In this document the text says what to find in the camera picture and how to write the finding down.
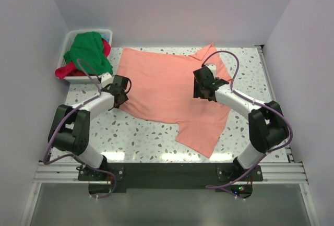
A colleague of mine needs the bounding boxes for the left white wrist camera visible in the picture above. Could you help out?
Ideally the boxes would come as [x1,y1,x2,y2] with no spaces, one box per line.
[101,73,114,88]

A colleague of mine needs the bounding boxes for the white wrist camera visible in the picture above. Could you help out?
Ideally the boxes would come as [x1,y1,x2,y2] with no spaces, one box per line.
[206,64,217,77]
[101,73,114,88]

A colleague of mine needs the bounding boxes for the salmon pink t shirt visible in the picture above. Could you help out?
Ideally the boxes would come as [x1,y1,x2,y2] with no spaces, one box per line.
[117,44,232,158]

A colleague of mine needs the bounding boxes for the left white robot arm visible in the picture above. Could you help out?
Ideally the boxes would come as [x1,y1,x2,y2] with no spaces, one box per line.
[43,73,132,180]

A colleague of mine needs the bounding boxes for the green t shirt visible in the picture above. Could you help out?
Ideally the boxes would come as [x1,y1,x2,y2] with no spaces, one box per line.
[63,31,113,75]

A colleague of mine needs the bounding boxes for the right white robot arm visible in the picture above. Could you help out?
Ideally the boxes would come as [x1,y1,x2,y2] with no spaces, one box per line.
[193,64,291,181]

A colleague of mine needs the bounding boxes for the white laundry basket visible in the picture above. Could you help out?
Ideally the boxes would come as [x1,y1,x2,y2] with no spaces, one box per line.
[55,29,113,84]

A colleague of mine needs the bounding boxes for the red t shirt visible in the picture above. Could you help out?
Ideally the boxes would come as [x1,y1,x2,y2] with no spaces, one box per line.
[54,38,112,81]

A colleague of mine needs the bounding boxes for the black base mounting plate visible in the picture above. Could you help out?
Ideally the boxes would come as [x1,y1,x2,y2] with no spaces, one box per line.
[78,162,264,198]

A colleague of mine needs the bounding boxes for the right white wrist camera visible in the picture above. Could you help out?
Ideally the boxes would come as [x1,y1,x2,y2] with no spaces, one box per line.
[206,64,217,77]

